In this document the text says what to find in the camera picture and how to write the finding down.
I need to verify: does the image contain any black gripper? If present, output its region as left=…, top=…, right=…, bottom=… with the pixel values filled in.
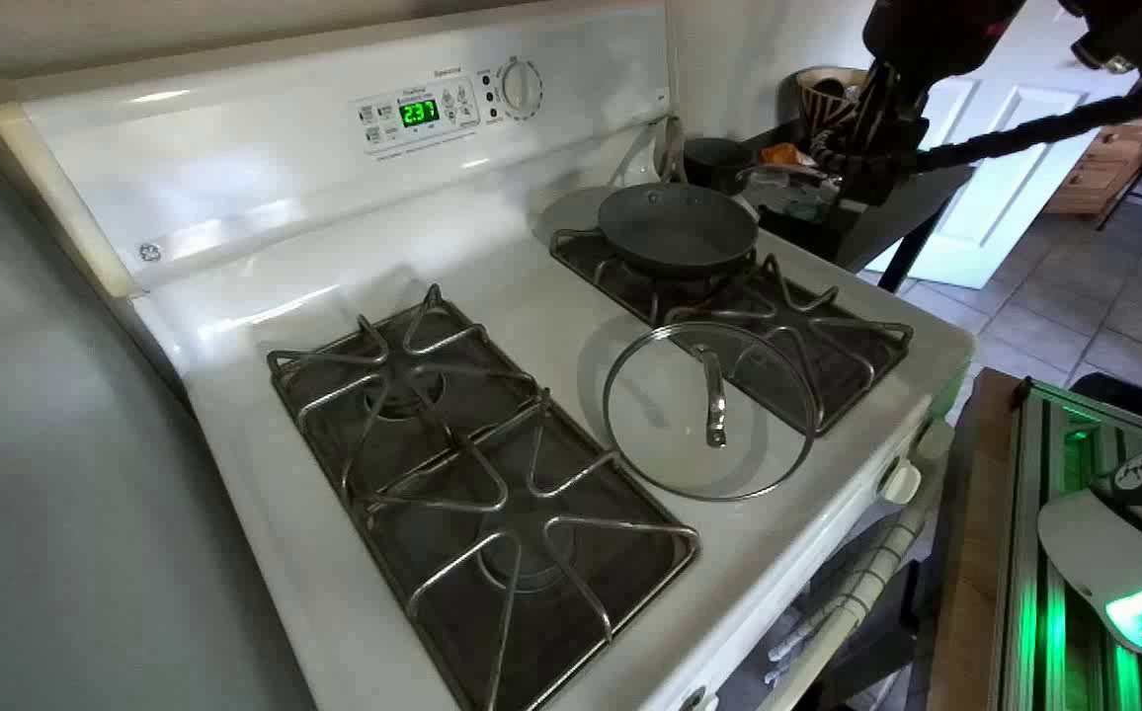
left=851, top=61, right=941, bottom=205

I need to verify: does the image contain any white oven door handle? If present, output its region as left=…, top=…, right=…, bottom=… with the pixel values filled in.
left=760, top=419, right=957, bottom=711

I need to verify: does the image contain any glass lid with metal handle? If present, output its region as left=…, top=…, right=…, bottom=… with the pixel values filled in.
left=601, top=312, right=822, bottom=505

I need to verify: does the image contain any white round dial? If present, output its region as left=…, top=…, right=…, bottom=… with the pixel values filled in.
left=498, top=51, right=550, bottom=127

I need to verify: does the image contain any metal wire dish rack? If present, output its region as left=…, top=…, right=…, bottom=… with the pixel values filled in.
left=546, top=219, right=919, bottom=441

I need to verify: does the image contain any black flat device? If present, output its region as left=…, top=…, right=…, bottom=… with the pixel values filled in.
left=1070, top=371, right=1142, bottom=433

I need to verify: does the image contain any black deep pot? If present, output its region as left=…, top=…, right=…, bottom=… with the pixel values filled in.
left=685, top=132, right=760, bottom=198

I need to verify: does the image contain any black wire stove grate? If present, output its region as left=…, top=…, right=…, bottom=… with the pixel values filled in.
left=265, top=280, right=703, bottom=711

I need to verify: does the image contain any oven control panel display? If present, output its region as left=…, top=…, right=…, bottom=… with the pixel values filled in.
left=347, top=51, right=555, bottom=165

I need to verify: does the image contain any black frying pan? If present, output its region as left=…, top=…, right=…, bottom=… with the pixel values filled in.
left=592, top=115, right=763, bottom=284

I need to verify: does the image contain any white door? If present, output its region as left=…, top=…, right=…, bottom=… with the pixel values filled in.
left=908, top=0, right=1133, bottom=290

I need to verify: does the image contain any white stove knob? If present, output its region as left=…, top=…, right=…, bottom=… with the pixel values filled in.
left=878, top=451, right=928, bottom=514

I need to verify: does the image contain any brown wooden board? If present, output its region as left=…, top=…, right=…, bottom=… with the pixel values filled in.
left=920, top=368, right=1034, bottom=711

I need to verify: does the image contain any brown wooden furniture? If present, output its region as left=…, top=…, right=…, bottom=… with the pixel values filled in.
left=1048, top=100, right=1142, bottom=219

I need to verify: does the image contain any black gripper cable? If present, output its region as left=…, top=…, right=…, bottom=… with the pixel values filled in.
left=908, top=68, right=1142, bottom=179

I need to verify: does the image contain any brown round container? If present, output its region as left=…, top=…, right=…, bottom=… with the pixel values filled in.
left=778, top=61, right=878, bottom=150

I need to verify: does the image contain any black gas burner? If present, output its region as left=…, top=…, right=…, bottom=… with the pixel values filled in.
left=360, top=356, right=468, bottom=426
left=679, top=321, right=803, bottom=400
left=468, top=516, right=584, bottom=604

